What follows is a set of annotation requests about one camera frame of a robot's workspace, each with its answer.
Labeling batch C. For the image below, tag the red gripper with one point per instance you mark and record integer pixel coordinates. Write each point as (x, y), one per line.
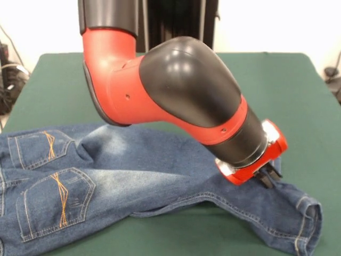
(245, 174)

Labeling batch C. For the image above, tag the blue denim jeans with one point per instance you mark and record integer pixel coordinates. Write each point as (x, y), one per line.
(106, 186)

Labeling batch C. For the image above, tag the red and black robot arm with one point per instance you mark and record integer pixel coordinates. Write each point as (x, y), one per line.
(173, 88)

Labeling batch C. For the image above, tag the dark green table cloth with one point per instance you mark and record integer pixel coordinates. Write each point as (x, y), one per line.
(293, 93)

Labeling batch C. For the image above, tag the dark grey stand foot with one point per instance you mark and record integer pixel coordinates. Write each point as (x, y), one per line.
(330, 72)

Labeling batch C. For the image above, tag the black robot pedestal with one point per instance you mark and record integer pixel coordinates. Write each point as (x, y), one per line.
(165, 26)

